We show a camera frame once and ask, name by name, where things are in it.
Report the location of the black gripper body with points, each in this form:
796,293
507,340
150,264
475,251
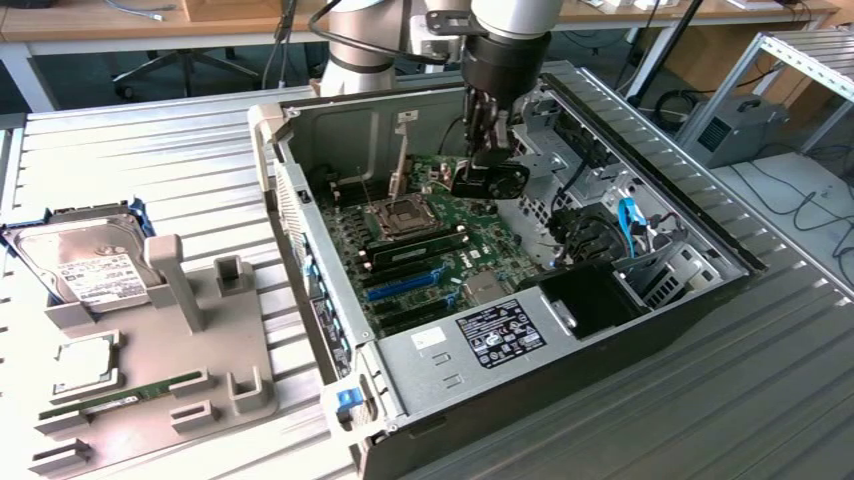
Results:
503,65

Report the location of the green GPU card with fan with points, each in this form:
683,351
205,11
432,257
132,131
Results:
493,182

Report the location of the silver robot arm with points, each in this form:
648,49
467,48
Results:
356,50

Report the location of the tall metal disk bay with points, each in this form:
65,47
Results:
547,160

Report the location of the green motherboard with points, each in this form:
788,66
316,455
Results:
480,220

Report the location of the open black PC case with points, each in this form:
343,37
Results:
347,130

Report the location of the CPU socket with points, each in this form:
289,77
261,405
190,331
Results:
400,217

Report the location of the black stand pole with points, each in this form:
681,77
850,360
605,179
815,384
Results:
663,47

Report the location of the black installed RAM stick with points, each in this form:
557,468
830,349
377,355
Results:
413,255

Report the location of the grey chipset heat sink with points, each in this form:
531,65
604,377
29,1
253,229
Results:
487,290

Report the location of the blue expansion slot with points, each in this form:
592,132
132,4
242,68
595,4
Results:
400,286

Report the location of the black plastic shroud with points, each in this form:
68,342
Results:
587,300

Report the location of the grey box on floor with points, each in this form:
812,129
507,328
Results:
740,135

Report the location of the low metal disk bay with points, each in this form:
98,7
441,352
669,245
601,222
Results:
667,270

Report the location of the brown cardboard box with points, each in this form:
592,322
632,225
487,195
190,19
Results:
233,9

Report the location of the office chair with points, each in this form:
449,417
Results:
186,62

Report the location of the grey power supply unit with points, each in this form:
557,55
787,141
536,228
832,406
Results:
427,370

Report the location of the blue disk carrier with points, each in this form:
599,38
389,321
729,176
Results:
142,215

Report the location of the blue case side latch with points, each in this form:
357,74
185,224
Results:
347,400

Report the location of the wooden desk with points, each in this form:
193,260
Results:
66,20

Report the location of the silver hard disk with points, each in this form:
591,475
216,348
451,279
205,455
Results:
80,260

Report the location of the grey plastic parts rack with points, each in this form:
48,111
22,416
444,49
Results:
133,360

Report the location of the silver CPU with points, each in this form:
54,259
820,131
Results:
82,365

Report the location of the green RAM stick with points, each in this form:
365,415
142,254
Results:
120,397

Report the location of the aluminium slat table frame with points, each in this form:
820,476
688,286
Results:
800,55

